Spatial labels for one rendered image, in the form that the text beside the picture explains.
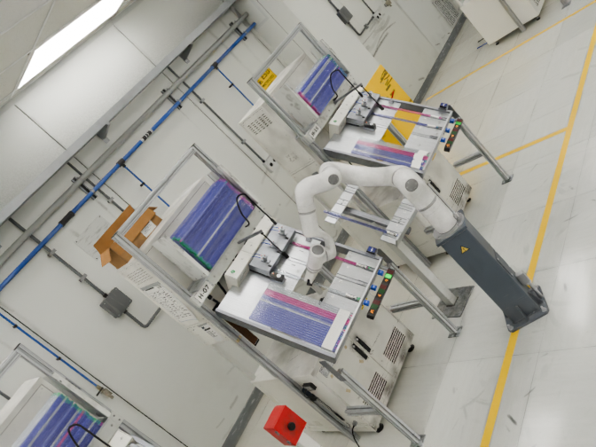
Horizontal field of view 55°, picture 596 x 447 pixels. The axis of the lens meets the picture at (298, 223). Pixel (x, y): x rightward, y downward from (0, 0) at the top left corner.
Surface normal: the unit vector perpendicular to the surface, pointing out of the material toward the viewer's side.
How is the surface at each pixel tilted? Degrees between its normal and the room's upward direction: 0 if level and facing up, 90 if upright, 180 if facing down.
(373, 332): 90
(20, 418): 90
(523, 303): 90
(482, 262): 90
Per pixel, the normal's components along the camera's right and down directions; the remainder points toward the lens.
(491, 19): -0.43, 0.69
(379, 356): 0.58, -0.27
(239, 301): -0.06, -0.66
